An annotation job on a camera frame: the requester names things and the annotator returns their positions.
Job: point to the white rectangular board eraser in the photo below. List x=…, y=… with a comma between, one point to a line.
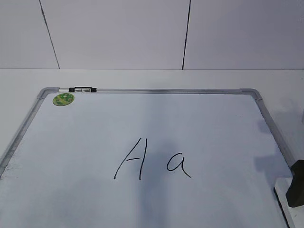
x=281, y=186

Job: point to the round green sticker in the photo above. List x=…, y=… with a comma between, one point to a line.
x=63, y=99

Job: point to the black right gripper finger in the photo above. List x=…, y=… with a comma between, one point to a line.
x=295, y=193

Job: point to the white whiteboard with aluminium frame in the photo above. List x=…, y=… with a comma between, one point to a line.
x=145, y=159

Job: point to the black and silver frame clip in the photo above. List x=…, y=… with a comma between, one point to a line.
x=82, y=89

